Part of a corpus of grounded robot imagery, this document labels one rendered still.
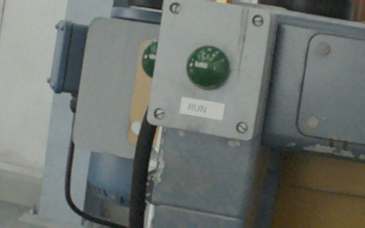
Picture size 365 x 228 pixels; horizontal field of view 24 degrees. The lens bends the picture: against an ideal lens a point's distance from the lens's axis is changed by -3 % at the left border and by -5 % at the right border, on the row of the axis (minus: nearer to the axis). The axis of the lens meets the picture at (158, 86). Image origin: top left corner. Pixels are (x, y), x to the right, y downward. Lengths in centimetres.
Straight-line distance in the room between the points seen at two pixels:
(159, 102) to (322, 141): 13
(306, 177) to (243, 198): 25
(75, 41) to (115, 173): 17
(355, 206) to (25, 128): 544
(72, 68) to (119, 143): 11
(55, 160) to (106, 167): 464
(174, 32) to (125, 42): 46
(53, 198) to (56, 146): 34
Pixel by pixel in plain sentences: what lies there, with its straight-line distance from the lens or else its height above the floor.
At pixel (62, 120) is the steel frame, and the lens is 572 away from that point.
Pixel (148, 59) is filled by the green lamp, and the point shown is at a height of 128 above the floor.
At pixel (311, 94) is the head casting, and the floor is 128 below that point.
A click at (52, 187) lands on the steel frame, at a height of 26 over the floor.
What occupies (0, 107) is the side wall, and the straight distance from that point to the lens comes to 638.
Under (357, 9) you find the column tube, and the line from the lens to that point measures 115.
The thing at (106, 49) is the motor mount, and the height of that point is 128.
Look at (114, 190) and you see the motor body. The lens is 113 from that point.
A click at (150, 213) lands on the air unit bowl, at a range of 90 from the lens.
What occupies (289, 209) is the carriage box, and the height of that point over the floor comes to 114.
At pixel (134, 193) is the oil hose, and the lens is 70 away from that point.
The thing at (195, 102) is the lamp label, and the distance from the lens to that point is 62.
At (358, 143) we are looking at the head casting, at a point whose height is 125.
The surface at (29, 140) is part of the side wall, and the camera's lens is 630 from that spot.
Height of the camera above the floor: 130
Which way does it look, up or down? 3 degrees down
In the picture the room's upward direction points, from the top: 9 degrees clockwise
